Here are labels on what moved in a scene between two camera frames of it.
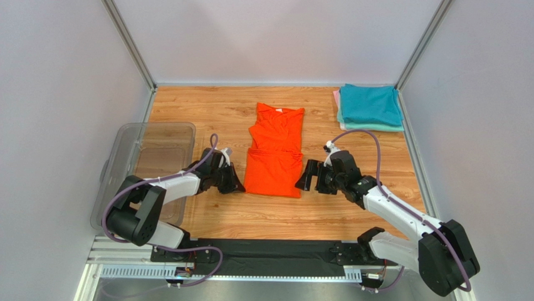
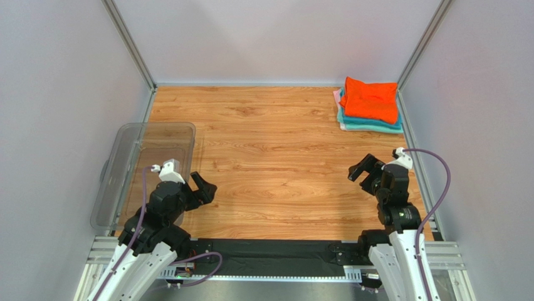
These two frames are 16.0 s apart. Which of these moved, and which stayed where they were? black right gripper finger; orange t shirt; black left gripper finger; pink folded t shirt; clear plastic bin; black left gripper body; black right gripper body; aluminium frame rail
Moved: orange t shirt; black right gripper body; black left gripper body; black right gripper finger; black left gripper finger
Stayed: aluminium frame rail; pink folded t shirt; clear plastic bin
